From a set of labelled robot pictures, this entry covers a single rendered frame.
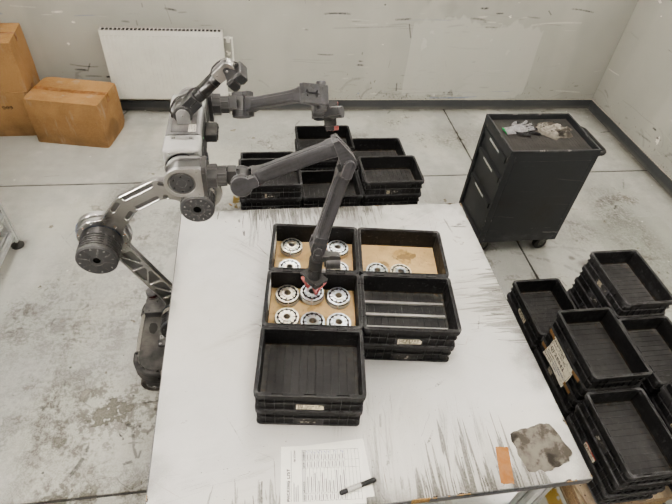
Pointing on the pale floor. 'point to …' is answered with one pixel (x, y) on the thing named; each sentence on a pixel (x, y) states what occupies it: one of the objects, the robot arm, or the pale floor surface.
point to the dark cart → (525, 179)
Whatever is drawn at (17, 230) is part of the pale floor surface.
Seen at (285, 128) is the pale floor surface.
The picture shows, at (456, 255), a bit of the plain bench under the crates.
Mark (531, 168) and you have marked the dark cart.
